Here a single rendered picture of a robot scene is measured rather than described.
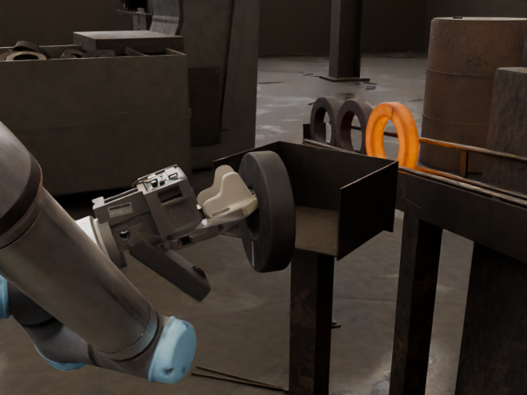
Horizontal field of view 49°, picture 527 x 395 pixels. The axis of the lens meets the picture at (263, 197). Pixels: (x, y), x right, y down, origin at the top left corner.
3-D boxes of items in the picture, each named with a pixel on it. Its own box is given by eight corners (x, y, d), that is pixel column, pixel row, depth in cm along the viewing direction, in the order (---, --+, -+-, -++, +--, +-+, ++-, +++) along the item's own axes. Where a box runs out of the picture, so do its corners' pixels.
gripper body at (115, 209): (193, 176, 67) (91, 215, 64) (216, 240, 70) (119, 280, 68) (181, 161, 74) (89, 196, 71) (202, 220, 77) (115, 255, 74)
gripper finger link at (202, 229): (245, 211, 69) (175, 239, 67) (248, 222, 70) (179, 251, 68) (234, 200, 73) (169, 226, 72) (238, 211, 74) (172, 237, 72)
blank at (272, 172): (256, 145, 81) (233, 146, 80) (296, 157, 66) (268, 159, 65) (260, 252, 84) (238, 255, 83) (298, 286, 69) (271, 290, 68)
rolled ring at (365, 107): (366, 98, 140) (379, 97, 141) (333, 99, 158) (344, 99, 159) (368, 174, 143) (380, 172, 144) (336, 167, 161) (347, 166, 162)
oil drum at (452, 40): (474, 147, 409) (491, 14, 380) (536, 170, 355) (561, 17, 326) (400, 154, 391) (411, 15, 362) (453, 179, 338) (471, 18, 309)
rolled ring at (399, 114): (360, 111, 142) (372, 110, 143) (370, 186, 142) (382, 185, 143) (400, 93, 125) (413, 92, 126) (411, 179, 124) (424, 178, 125)
